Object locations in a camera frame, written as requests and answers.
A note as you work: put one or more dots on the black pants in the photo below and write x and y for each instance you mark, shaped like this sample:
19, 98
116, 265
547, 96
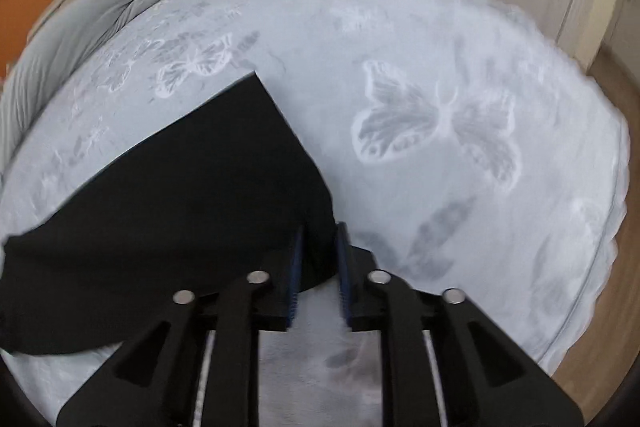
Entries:
194, 206

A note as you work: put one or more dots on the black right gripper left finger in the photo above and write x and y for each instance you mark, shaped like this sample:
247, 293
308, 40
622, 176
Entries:
262, 300

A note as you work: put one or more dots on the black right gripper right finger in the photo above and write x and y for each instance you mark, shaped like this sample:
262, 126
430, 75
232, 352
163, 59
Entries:
377, 300

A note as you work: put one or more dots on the white butterfly pattern bedspread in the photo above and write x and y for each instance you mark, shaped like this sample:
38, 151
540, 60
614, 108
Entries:
458, 144

